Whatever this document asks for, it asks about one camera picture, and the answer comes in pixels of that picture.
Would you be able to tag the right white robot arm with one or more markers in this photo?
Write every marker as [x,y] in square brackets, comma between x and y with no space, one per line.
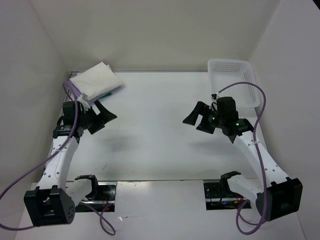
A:
[278,194]

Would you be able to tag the white plastic basket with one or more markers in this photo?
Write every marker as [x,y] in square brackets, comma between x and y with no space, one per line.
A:
[225,72]

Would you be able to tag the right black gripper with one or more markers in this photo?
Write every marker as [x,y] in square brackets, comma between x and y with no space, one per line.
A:
[200,108]

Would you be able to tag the purple t shirt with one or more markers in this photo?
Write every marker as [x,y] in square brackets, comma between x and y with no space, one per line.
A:
[78,93]

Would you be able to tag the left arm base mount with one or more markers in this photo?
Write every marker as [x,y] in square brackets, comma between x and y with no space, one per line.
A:
[105,197]

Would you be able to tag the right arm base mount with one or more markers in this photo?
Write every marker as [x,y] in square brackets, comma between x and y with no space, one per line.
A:
[215,199]

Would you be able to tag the white cloth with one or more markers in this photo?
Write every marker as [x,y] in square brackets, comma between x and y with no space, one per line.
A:
[96,81]

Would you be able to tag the green t shirt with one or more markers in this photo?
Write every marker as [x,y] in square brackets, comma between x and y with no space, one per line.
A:
[107,94]

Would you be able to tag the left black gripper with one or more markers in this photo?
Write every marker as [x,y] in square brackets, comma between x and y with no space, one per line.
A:
[103,117]

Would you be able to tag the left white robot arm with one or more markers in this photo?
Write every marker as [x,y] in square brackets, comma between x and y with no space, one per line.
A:
[53,202]

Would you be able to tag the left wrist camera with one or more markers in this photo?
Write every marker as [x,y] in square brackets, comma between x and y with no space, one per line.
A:
[85,108]

